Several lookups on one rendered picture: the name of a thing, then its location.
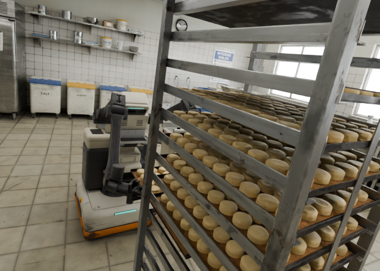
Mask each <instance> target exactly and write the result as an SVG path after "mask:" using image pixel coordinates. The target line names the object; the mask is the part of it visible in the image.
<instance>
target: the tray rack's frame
mask: <svg viewBox="0 0 380 271"><path fill-rule="evenodd" d="M370 1H371V0H338V2H337V5H336V9H335V12H334V16H333V19H332V22H331V26H330V30H329V34H328V37H327V40H326V44H325V48H324V50H323V54H322V58H321V61H320V64H319V68H318V71H317V75H316V79H315V82H314V86H313V89H312V92H311V95H310V99H309V103H308V107H307V109H306V113H305V117H304V120H303V124H302V126H301V130H300V134H299V138H298V141H297V144H296V148H295V152H294V154H293V158H292V162H291V166H290V169H289V172H288V175H287V179H286V183H285V186H284V190H283V193H282V197H281V200H280V203H279V207H278V211H277V215H276V217H275V221H274V224H273V228H272V231H271V234H270V238H269V242H268V245H267V249H266V252H265V256H264V259H263V262H262V266H261V270H260V271H284V269H285V267H286V263H287V260H288V257H289V254H290V251H291V248H292V244H293V241H294V238H295V235H296V232H297V228H298V226H299V223H300V220H301V216H302V213H303V210H304V207H305V204H306V200H307V198H308V195H309V191H310V188H311V185H312V182H313V179H314V176H315V173H316V170H317V166H318V163H319V160H320V157H321V154H322V151H323V148H324V145H325V141H326V138H327V135H328V133H329V129H330V126H331V122H332V120H333V117H334V113H335V110H336V107H337V104H338V101H339V97H340V94H341V92H342V89H343V85H344V82H345V79H346V76H347V73H348V69H349V66H350V64H351V60H352V57H353V54H354V51H355V48H356V45H357V42H358V39H359V35H360V32H361V29H362V26H363V23H364V20H365V17H366V13H367V11H368V7H369V4H370ZM379 138H380V118H379V121H378V123H377V126H376V129H375V131H374V134H373V137H372V140H371V142H370V145H369V148H368V151H367V153H366V156H365V158H364V161H363V163H362V167H361V169H360V172H359V175H358V177H357V180H356V183H355V185H354V188H353V190H352V193H351V196H350V198H349V201H348V204H347V207H346V209H345V212H344V214H343V218H342V220H341V223H340V225H339V228H338V231H337V234H336V236H335V239H334V242H333V244H332V247H331V250H330V252H329V255H328V257H327V260H326V263H325V266H324V268H323V271H329V269H330V267H331V264H332V261H333V259H334V256H335V254H336V250H337V249H338V245H339V243H340V240H341V238H342V235H343V233H344V230H345V228H346V225H347V222H348V219H349V217H350V214H351V211H352V209H353V206H354V204H355V201H356V199H357V195H358V194H359V191H360V188H361V185H362V183H363V180H364V178H365V175H366V172H367V170H368V167H369V164H370V162H371V159H372V156H373V154H374V151H375V149H376V146H377V144H378V140H379ZM367 219H368V220H370V221H372V222H374V223H376V224H377V225H378V226H377V229H376V231H375V233H374V234H373V235H371V236H369V235H367V234H366V233H365V234H362V235H360V236H359V239H358V241H357V245H359V246H360V247H362V248H363V249H365V250H367V252H366V255H365V257H364V259H363V260H362V261H360V262H358V261H357V260H355V259H354V260H352V261H350V262H349V263H348V266H347V268H348V269H349V270H350V271H362V269H363V267H364V265H365V262H366V259H367V258H368V255H369V252H370V250H371V248H372V246H373V243H374V241H375V239H376V236H377V234H378V232H379V229H380V207H378V206H374V207H372V208H371V209H370V212H369V214H368V217H367Z"/></svg>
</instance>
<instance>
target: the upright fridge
mask: <svg viewBox="0 0 380 271"><path fill-rule="evenodd" d="M0 31H1V32H3V51H1V50H0V113H12V117H13V119H12V120H16V119H15V117H16V114H17V113H19V112H20V111H22V109H23V107H24V106H25V105H26V82H25V35H24V7H22V6H21V5H19V4H18V3H16V2H15V1H12V0H0Z"/></svg>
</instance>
